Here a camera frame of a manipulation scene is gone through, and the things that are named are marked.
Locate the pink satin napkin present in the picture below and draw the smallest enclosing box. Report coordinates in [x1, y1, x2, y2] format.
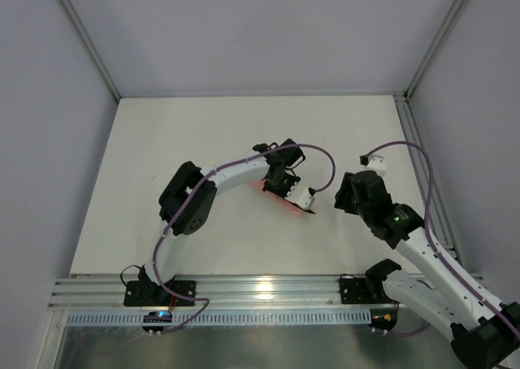
[249, 180, 304, 216]

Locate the black knife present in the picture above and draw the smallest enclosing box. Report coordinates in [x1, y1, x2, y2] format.
[300, 208, 316, 215]

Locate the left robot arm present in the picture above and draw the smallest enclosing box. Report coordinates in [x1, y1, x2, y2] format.
[138, 139, 314, 291]

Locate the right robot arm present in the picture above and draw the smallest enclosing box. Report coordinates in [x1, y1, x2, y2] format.
[334, 170, 519, 368]

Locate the right controller board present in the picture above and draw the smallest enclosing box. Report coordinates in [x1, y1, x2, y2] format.
[369, 310, 398, 332]

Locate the controller board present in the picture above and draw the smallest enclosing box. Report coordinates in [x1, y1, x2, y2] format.
[141, 310, 172, 333]
[369, 310, 398, 332]

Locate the left controller board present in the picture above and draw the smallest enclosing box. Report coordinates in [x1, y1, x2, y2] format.
[141, 310, 172, 333]

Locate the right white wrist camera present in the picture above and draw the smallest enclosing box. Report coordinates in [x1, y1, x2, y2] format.
[359, 154, 388, 177]

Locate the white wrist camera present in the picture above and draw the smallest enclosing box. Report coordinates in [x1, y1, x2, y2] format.
[284, 183, 314, 209]
[359, 154, 388, 177]

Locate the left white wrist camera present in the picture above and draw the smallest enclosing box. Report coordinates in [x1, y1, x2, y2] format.
[284, 183, 314, 209]

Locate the right side aluminium rail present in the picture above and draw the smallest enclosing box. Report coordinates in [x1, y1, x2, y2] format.
[393, 93, 461, 263]

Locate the aluminium rail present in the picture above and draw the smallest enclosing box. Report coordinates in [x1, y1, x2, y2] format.
[48, 275, 397, 310]
[393, 93, 461, 263]

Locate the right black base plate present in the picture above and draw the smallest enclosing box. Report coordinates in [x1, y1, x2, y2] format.
[338, 274, 398, 305]

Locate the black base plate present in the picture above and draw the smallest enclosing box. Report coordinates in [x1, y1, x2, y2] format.
[123, 280, 196, 307]
[338, 274, 398, 305]

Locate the grey slotted cable duct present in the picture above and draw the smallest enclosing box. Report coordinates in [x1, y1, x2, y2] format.
[66, 308, 371, 327]

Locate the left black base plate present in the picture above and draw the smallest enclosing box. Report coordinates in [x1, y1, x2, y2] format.
[123, 280, 196, 307]

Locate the right corner frame post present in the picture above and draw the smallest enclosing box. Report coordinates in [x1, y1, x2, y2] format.
[404, 0, 470, 101]

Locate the corner frame post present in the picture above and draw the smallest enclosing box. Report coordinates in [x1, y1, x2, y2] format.
[404, 0, 470, 101]
[56, 0, 122, 103]

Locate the aluminium front rail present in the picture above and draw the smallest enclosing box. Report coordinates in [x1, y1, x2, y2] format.
[48, 275, 397, 310]

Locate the left corner frame post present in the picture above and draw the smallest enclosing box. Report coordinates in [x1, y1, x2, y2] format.
[56, 0, 122, 103]

